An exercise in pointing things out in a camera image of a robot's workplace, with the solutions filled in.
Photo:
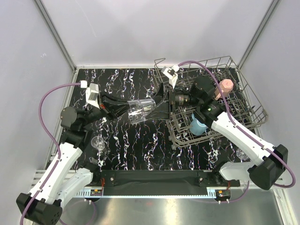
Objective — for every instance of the clear glass tumbler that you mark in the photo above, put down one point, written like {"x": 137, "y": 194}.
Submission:
{"x": 139, "y": 109}

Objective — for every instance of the clear glass left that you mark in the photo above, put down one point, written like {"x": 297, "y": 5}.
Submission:
{"x": 98, "y": 143}

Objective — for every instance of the right aluminium corner post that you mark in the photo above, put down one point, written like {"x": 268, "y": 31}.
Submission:
{"x": 258, "y": 32}

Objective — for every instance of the black marbled mat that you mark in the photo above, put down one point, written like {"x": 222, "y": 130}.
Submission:
{"x": 144, "y": 146}

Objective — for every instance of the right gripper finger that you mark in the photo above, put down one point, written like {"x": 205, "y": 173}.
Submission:
{"x": 160, "y": 96}
{"x": 160, "y": 112}

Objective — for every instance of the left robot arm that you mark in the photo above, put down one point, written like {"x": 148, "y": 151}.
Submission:
{"x": 45, "y": 202}

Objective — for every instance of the clear glass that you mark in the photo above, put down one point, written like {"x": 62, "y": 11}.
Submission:
{"x": 98, "y": 143}
{"x": 241, "y": 155}

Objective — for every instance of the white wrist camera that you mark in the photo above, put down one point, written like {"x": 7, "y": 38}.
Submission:
{"x": 91, "y": 94}
{"x": 171, "y": 74}

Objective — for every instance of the clear glass right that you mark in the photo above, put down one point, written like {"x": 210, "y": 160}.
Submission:
{"x": 241, "y": 155}

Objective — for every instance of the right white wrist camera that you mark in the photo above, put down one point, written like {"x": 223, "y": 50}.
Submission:
{"x": 171, "y": 74}

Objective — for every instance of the left aluminium corner post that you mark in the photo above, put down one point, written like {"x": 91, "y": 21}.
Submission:
{"x": 46, "y": 17}

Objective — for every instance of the aluminium corner post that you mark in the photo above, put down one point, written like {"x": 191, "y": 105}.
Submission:
{"x": 46, "y": 17}
{"x": 258, "y": 32}

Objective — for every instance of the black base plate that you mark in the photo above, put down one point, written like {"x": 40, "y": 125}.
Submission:
{"x": 199, "y": 177}

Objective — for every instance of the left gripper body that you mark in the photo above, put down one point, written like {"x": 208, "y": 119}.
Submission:
{"x": 104, "y": 109}

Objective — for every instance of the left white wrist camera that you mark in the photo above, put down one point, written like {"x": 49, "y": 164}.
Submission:
{"x": 91, "y": 94}

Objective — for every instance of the grey wire dish rack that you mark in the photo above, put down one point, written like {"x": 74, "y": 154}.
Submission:
{"x": 244, "y": 105}

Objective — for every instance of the aluminium rail front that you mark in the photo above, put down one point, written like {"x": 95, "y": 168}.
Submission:
{"x": 99, "y": 189}

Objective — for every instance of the pink mug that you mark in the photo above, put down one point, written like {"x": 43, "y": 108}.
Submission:
{"x": 226, "y": 86}

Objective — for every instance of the blue mug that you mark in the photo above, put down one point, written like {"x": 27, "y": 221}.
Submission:
{"x": 197, "y": 128}

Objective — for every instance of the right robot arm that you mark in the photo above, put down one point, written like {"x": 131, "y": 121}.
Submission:
{"x": 210, "y": 110}

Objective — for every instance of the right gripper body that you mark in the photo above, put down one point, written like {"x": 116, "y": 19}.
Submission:
{"x": 179, "y": 98}

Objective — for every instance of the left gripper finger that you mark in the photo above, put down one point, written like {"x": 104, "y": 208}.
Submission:
{"x": 109, "y": 100}
{"x": 119, "y": 110}

